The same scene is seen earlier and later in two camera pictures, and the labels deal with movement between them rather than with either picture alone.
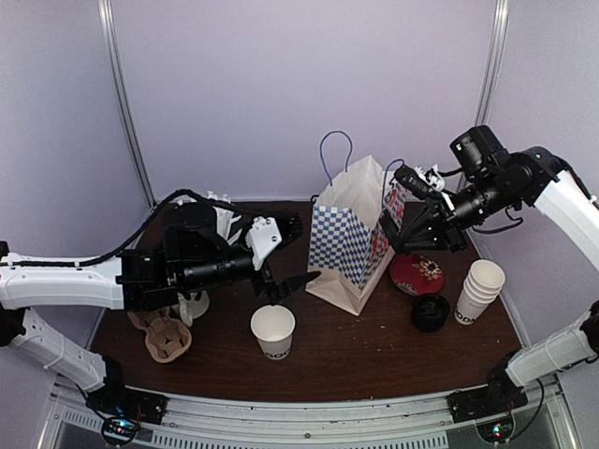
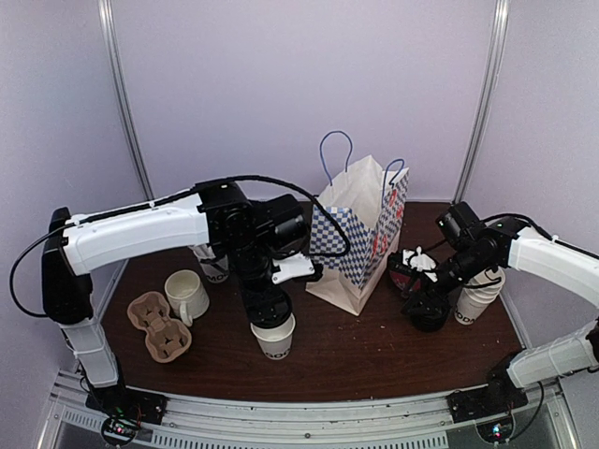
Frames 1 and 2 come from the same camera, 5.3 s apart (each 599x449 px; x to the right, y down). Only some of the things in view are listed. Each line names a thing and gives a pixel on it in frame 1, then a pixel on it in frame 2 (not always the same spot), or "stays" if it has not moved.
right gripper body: [440, 209] → [431, 293]
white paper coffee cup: [273, 325] stays
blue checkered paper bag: [349, 252] stays
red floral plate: [416, 275] stays
